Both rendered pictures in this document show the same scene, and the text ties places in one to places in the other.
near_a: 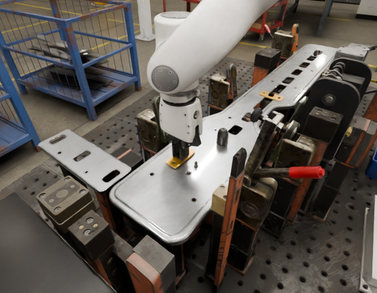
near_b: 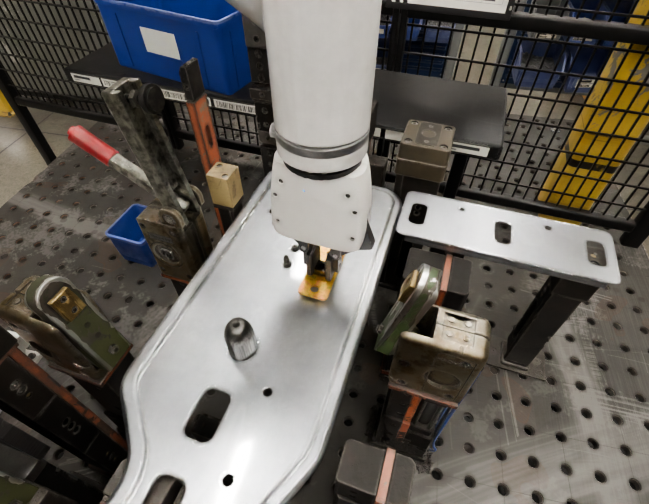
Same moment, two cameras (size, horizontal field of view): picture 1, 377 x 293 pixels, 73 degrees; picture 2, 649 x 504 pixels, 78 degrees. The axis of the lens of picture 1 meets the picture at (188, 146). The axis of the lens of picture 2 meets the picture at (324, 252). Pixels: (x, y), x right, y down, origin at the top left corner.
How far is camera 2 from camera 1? 0.81 m
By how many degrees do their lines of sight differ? 91
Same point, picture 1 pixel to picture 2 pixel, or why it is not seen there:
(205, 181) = (260, 241)
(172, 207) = not seen: hidden behind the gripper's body
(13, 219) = (459, 127)
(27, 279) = (389, 104)
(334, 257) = not seen: hidden behind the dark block
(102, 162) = (455, 230)
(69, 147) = (545, 241)
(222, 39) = not seen: outside the picture
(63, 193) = (428, 134)
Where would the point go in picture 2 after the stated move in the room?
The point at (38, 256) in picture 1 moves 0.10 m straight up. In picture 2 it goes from (398, 114) to (406, 57)
